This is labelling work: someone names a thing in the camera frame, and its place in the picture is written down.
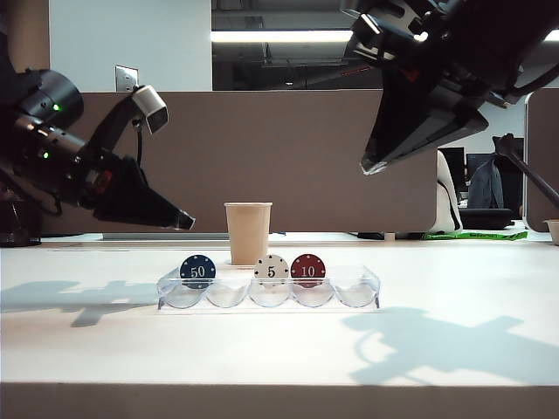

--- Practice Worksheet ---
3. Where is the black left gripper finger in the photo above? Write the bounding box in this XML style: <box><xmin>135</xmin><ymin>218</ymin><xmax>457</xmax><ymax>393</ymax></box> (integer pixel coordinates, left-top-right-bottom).
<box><xmin>120</xmin><ymin>155</ymin><xmax>197</xmax><ymax>231</ymax></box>
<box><xmin>93</xmin><ymin>207</ymin><xmax>168</xmax><ymax>229</ymax></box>

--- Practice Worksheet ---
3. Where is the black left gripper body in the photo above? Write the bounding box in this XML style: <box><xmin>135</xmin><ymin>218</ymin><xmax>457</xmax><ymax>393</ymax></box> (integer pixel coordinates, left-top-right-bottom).
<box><xmin>69</xmin><ymin>141</ymin><xmax>149</xmax><ymax>211</ymax></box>

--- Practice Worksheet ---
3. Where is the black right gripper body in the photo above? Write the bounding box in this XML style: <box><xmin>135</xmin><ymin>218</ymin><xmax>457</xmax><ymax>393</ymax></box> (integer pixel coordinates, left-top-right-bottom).
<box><xmin>383</xmin><ymin>38</ymin><xmax>525</xmax><ymax>117</ymax></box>

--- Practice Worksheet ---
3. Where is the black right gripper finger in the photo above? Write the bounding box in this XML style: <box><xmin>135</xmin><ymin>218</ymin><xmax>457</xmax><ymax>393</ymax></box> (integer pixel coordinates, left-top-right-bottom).
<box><xmin>361</xmin><ymin>68</ymin><xmax>442</xmax><ymax>168</ymax></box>
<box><xmin>369</xmin><ymin>108</ymin><xmax>490</xmax><ymax>176</ymax></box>

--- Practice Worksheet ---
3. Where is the blue 50 poker chip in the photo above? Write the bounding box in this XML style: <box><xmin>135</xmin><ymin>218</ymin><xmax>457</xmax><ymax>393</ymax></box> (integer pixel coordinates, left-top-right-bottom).
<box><xmin>179</xmin><ymin>254</ymin><xmax>217</xmax><ymax>290</ymax></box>

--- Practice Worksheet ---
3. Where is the brown paper cup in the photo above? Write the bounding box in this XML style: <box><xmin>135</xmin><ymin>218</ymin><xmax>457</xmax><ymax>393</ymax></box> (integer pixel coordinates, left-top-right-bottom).
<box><xmin>224</xmin><ymin>202</ymin><xmax>273</xmax><ymax>266</ymax></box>

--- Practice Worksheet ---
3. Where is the white 5 poker chip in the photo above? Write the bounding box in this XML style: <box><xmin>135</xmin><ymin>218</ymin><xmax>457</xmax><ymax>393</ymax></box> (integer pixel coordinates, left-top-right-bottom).
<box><xmin>253</xmin><ymin>254</ymin><xmax>291</xmax><ymax>287</ymax></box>

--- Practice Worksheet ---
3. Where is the clear plastic chip tray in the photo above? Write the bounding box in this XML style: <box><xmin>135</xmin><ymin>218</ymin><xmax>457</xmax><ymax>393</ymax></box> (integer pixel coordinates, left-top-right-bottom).
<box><xmin>155</xmin><ymin>264</ymin><xmax>381</xmax><ymax>312</ymax></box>

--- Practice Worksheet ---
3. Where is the red 10 poker chip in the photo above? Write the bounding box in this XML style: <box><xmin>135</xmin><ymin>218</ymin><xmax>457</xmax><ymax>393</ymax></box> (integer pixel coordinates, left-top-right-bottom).
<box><xmin>290</xmin><ymin>253</ymin><xmax>328</xmax><ymax>289</ymax></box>

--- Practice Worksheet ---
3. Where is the black computer monitor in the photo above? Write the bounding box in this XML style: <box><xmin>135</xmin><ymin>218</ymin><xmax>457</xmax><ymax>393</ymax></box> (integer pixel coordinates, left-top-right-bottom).
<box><xmin>438</xmin><ymin>147</ymin><xmax>466</xmax><ymax>194</ymax></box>

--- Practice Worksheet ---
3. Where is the grey-blue jacket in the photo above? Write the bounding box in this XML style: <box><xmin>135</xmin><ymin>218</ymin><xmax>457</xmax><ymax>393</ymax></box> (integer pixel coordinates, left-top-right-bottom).
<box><xmin>468</xmin><ymin>158</ymin><xmax>504</xmax><ymax>210</ymax></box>

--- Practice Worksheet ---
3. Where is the black office chair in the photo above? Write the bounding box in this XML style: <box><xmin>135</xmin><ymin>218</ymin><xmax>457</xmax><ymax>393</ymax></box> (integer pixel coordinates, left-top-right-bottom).
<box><xmin>500</xmin><ymin>138</ymin><xmax>525</xmax><ymax>210</ymax></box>

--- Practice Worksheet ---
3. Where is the black padded case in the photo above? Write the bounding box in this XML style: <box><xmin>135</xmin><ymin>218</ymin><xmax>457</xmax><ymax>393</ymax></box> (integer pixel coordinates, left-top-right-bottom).
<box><xmin>458</xmin><ymin>208</ymin><xmax>514</xmax><ymax>229</ymax></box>

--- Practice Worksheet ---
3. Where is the narrow brown desk partition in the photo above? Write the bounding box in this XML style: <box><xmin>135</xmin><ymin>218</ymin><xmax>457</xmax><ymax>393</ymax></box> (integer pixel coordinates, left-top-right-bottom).
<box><xmin>523</xmin><ymin>86</ymin><xmax>559</xmax><ymax>232</ymax></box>

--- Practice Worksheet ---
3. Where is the wide brown desk partition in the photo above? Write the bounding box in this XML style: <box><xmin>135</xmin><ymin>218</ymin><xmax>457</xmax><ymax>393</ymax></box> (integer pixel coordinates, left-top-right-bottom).
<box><xmin>41</xmin><ymin>89</ymin><xmax>439</xmax><ymax>235</ymax></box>

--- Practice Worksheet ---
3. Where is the black left camera bracket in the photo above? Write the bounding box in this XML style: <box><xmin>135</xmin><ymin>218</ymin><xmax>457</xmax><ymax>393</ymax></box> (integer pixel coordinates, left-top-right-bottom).
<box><xmin>88</xmin><ymin>94</ymin><xmax>140</xmax><ymax>152</ymax></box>

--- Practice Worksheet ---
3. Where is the white bag with black strap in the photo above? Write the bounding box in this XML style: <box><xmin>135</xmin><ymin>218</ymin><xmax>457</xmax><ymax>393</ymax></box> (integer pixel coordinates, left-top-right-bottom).
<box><xmin>436</xmin><ymin>150</ymin><xmax>464</xmax><ymax>232</ymax></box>

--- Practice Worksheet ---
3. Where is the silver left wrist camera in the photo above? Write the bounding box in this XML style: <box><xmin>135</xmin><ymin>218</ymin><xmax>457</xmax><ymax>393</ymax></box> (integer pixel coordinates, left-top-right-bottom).
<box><xmin>130</xmin><ymin>84</ymin><xmax>169</xmax><ymax>135</ymax></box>

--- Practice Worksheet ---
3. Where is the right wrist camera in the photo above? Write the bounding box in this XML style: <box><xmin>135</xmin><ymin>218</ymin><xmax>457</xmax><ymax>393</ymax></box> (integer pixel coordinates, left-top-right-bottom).
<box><xmin>340</xmin><ymin>0</ymin><xmax>397</xmax><ymax>66</ymax></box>

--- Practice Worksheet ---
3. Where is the white wall outlet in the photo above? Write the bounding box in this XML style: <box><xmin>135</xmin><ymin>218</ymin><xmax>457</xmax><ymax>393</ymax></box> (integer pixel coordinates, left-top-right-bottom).
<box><xmin>114</xmin><ymin>64</ymin><xmax>141</xmax><ymax>93</ymax></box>

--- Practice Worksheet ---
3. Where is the green printed strap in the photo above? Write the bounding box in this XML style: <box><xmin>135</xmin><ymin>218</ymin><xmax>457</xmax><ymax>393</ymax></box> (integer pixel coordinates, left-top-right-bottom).
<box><xmin>421</xmin><ymin>230</ymin><xmax>528</xmax><ymax>242</ymax></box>

